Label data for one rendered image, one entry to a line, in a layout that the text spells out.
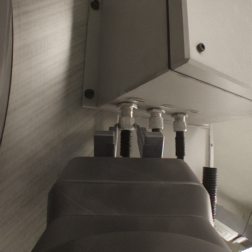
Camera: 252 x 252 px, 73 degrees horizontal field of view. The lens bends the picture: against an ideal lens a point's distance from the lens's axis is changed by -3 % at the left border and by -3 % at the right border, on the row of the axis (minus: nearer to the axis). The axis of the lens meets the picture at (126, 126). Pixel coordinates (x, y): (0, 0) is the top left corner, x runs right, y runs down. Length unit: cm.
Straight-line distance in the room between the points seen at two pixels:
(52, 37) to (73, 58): 3
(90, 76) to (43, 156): 9
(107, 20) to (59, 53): 6
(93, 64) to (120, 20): 5
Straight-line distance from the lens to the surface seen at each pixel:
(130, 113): 16
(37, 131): 17
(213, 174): 28
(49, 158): 17
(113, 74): 16
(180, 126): 21
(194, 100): 16
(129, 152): 16
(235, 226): 516
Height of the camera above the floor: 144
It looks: 29 degrees up
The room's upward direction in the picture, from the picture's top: 47 degrees clockwise
